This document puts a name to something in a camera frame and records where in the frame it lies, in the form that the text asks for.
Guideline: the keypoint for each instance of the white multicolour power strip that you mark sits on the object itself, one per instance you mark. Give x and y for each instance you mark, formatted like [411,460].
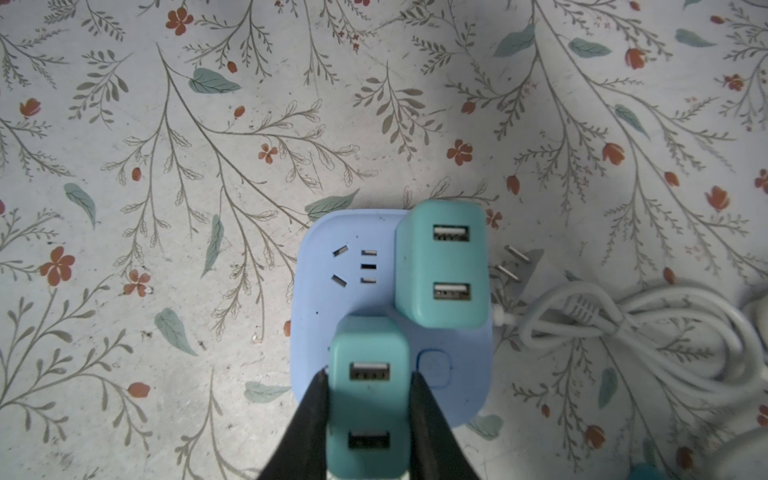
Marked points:
[745,456]

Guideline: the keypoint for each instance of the teal power strip with USB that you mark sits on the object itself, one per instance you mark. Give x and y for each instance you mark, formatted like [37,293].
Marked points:
[645,471]

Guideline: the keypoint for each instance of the teal charger cube front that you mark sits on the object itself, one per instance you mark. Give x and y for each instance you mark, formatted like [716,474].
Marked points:
[368,432]

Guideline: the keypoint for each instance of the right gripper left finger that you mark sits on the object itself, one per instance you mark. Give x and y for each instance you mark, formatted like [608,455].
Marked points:
[301,454]

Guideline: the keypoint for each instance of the light blue square power socket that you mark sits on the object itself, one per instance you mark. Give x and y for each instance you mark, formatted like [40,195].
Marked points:
[346,266]

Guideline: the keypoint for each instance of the teal charger cube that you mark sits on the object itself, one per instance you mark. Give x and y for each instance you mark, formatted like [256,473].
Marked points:
[368,432]
[441,265]

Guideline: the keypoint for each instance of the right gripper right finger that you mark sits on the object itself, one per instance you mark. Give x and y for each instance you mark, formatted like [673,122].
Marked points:
[435,453]

